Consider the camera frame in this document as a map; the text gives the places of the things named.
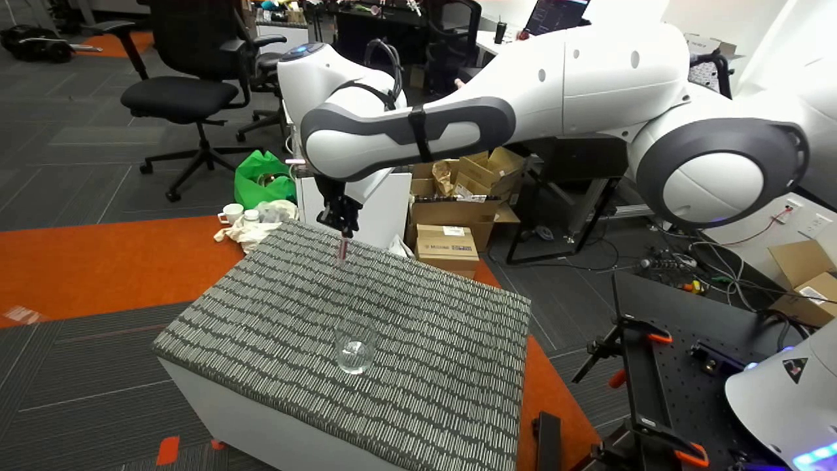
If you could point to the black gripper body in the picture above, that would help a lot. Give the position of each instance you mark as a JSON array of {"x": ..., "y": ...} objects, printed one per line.
[{"x": 342, "y": 201}]

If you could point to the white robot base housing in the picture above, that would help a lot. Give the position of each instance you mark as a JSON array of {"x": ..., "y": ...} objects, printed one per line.
[{"x": 785, "y": 400}]

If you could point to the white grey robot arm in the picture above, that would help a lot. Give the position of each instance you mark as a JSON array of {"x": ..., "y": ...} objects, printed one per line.
[{"x": 565, "y": 94}]

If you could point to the clear drinking glass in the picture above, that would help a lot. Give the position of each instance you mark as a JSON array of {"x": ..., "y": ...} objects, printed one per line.
[{"x": 355, "y": 356}]

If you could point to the green bag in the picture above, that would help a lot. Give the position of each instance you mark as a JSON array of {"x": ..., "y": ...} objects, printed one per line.
[{"x": 262, "y": 178}]

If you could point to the grey patterned cloth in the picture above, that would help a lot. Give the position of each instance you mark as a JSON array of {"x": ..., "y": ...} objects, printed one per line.
[{"x": 262, "y": 303}]

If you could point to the open large cardboard box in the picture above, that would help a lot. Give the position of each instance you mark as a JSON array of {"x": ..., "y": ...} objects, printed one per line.
[{"x": 473, "y": 183}]

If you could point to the black office chair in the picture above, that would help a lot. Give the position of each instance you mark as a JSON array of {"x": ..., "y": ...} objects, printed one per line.
[{"x": 178, "y": 94}]

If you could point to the black metal stand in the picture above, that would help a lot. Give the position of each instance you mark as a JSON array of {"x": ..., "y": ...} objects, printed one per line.
[{"x": 559, "y": 230}]

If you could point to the white box table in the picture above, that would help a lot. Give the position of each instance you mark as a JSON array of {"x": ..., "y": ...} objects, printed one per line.
[{"x": 244, "y": 418}]

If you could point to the black computer case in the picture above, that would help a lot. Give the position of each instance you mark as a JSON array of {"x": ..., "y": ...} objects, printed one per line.
[{"x": 585, "y": 157}]

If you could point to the white paper scrap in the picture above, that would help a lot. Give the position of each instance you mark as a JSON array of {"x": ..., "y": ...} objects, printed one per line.
[{"x": 21, "y": 315}]

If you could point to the black duffel bag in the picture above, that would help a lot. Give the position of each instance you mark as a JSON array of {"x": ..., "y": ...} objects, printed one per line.
[{"x": 36, "y": 42}]

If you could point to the black breadboard table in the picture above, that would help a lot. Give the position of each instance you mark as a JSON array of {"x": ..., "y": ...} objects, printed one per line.
[{"x": 688, "y": 383}]

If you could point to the open cardboard box with flaps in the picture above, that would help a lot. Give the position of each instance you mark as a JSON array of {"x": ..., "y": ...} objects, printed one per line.
[{"x": 807, "y": 284}]

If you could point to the black upright post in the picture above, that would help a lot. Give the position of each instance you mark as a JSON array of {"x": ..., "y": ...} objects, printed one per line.
[{"x": 548, "y": 446}]

